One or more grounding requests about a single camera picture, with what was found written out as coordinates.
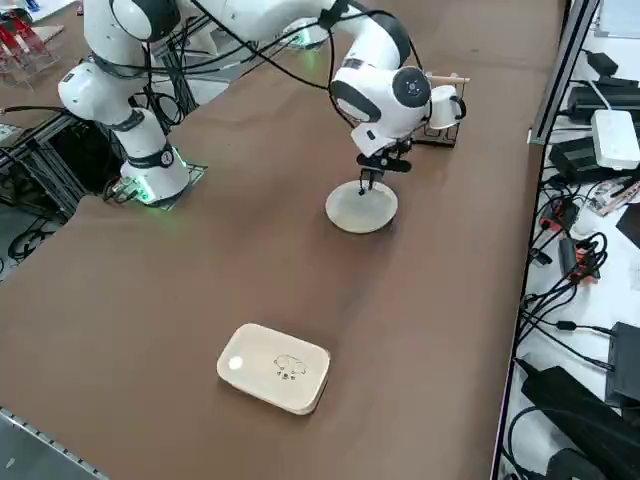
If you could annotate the white rectangular device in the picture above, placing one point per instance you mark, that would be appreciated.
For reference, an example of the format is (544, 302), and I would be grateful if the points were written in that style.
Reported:
(615, 140)

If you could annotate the clear acrylic shelf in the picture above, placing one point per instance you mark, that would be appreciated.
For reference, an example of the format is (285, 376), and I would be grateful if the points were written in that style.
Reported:
(20, 50)

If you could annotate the red and black device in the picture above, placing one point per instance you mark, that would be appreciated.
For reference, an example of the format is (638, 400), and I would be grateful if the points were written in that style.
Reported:
(585, 267)

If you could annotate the aluminium frame post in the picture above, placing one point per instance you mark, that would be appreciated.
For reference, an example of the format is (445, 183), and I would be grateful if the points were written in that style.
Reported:
(564, 65)

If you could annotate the long black power adapter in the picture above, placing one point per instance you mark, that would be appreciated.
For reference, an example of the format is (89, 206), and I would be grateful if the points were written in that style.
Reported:
(600, 100)

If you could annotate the printed paper sheet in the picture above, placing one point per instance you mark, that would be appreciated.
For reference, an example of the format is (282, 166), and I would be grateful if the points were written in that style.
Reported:
(617, 195)

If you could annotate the large black power brick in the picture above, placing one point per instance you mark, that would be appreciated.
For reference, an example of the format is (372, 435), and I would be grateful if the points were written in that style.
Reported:
(570, 405)

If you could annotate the cream rectangular lidded box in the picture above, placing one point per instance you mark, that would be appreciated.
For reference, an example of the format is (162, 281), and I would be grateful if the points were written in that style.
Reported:
(272, 370)

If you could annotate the small black power adapter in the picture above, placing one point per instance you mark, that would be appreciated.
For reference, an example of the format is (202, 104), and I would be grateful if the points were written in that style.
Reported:
(602, 62)

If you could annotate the aluminium support frame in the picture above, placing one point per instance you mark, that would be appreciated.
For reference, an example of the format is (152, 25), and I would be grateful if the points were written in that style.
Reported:
(35, 165)

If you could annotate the white round plate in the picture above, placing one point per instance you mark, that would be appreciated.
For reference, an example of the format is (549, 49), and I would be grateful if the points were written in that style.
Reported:
(360, 217)

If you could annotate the black flat box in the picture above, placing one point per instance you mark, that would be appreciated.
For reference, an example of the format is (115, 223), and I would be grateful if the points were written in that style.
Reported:
(627, 365)

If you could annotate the aluminium edge rail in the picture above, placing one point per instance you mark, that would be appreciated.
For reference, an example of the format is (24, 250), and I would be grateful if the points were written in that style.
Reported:
(45, 445)

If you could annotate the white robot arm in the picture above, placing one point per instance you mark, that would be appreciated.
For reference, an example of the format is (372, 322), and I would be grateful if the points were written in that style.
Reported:
(365, 85)

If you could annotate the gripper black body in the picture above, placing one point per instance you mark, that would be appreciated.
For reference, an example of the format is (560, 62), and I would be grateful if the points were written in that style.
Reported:
(400, 150)

